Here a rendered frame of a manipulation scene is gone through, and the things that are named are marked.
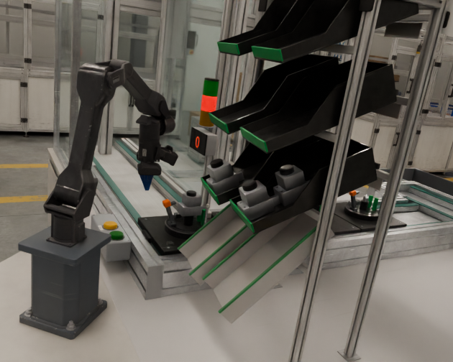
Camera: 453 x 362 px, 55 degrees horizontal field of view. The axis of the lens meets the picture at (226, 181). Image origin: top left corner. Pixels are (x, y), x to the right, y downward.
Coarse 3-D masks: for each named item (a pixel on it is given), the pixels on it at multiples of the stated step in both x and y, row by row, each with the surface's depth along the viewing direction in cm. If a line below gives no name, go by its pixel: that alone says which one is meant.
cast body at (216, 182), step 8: (216, 160) 99; (224, 160) 101; (208, 168) 100; (216, 168) 98; (224, 168) 98; (216, 176) 98; (224, 176) 98; (232, 176) 99; (240, 176) 102; (208, 184) 101; (216, 184) 98; (224, 184) 99; (232, 184) 100; (216, 192) 99
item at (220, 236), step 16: (224, 208) 110; (208, 224) 110; (224, 224) 112; (240, 224) 108; (192, 240) 110; (208, 240) 112; (224, 240) 107; (240, 240) 100; (192, 256) 111; (208, 256) 99; (224, 256) 100; (192, 272) 98; (208, 272) 100
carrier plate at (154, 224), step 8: (152, 216) 139; (160, 216) 140; (144, 224) 133; (152, 224) 134; (160, 224) 134; (152, 232) 128; (160, 232) 129; (152, 240) 125; (160, 240) 124; (168, 240) 125; (176, 240) 125; (184, 240) 126; (160, 248) 120; (168, 248) 120; (176, 248) 121
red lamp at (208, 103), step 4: (204, 96) 141; (208, 96) 141; (204, 100) 142; (208, 100) 141; (212, 100) 141; (216, 100) 143; (204, 104) 142; (208, 104) 141; (212, 104) 142; (204, 108) 142; (208, 108) 142; (212, 108) 142
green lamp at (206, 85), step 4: (204, 80) 141; (208, 80) 139; (204, 84) 141; (208, 84) 140; (212, 84) 140; (216, 84) 140; (204, 88) 141; (208, 88) 140; (212, 88) 140; (216, 88) 141; (204, 92) 141; (208, 92) 140; (212, 92) 140; (216, 92) 141; (212, 96) 141; (216, 96) 142
